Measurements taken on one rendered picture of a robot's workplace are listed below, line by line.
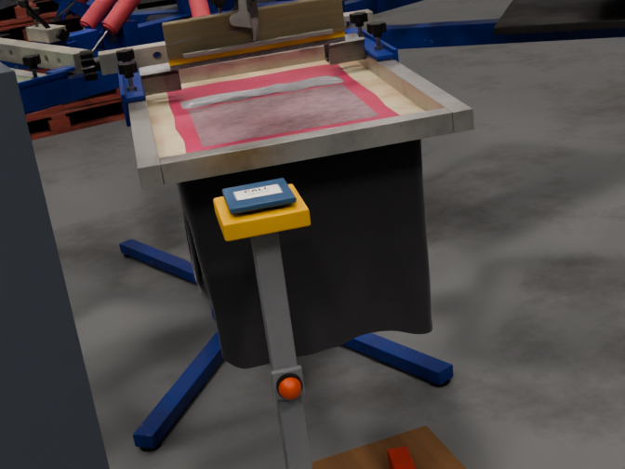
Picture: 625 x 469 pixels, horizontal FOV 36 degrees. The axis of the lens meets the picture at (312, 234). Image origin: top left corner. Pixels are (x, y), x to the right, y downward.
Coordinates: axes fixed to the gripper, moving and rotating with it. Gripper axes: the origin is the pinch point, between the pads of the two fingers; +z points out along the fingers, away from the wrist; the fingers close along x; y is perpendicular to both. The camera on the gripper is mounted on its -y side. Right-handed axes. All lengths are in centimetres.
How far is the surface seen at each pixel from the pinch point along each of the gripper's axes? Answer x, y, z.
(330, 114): 24.7, -9.1, 13.6
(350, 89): 7.6, -17.4, 13.6
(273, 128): 27.5, 2.7, 13.7
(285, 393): 72, 13, 44
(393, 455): 14, -17, 102
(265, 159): 49, 8, 13
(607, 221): -108, -137, 108
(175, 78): -9.2, 17.9, 8.7
